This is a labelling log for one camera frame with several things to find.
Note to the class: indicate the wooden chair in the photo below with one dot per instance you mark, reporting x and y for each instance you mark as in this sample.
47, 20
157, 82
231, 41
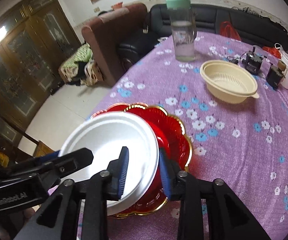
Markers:
41, 150

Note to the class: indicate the dark wooden cabinet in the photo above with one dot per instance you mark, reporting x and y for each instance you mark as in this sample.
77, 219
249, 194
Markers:
35, 39

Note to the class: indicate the red gold-rimmed plate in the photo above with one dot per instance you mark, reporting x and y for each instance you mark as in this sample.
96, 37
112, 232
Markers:
178, 145
153, 199

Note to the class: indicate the bare left hand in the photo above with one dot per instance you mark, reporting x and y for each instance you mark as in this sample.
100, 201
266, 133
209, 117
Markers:
28, 213

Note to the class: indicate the purple floral tablecloth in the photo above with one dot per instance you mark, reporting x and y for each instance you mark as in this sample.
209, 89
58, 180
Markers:
245, 144

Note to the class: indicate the black cylindrical motor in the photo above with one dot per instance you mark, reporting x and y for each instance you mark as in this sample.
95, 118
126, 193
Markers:
253, 61

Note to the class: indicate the green patterned blanket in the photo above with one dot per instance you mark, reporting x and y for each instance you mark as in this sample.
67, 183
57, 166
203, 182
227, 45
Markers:
81, 69

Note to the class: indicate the black leather sofa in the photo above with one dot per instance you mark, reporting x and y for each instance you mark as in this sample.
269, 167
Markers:
253, 29

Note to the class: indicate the brown armchair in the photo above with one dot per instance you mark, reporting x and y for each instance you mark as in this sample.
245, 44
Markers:
103, 33

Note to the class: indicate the clear bottle green lid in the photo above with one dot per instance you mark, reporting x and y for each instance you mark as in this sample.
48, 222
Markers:
183, 28

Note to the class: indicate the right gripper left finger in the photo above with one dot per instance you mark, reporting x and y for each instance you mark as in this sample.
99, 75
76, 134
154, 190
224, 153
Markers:
58, 217

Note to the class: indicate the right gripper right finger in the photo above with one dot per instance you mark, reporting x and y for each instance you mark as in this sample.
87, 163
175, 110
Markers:
228, 217

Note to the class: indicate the black jar cork lid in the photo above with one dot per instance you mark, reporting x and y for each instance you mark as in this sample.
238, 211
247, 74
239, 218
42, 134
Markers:
275, 76

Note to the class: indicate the red plastic bag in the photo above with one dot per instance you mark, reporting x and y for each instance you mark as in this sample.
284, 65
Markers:
227, 30

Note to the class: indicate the large white foam bowl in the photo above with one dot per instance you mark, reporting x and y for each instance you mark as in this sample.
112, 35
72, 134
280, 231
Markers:
105, 135

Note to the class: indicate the beige plastic strainer bowl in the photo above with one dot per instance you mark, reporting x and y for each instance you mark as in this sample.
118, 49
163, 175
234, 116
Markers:
228, 82

